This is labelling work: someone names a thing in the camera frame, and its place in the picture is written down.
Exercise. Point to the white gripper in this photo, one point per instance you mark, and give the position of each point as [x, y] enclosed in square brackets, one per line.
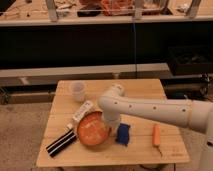
[112, 120]

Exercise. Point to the orange ceramic bowl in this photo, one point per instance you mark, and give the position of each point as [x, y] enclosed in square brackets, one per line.
[91, 130]

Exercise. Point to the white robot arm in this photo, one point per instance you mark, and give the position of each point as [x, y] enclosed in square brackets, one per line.
[193, 114]

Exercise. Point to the blue sponge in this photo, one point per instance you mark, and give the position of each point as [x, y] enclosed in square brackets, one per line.
[122, 136]

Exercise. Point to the wooden folding table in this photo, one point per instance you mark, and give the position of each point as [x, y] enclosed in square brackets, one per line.
[138, 151]

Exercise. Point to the clear plastic cup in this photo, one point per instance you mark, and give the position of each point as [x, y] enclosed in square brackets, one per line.
[78, 89]

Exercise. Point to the orange carrot toy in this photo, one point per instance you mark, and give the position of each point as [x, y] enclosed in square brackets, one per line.
[156, 140]

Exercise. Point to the black bin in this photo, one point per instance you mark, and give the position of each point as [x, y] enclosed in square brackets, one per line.
[190, 60]

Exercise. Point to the wooden shelf with clutter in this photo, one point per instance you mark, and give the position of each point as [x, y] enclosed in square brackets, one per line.
[82, 12]

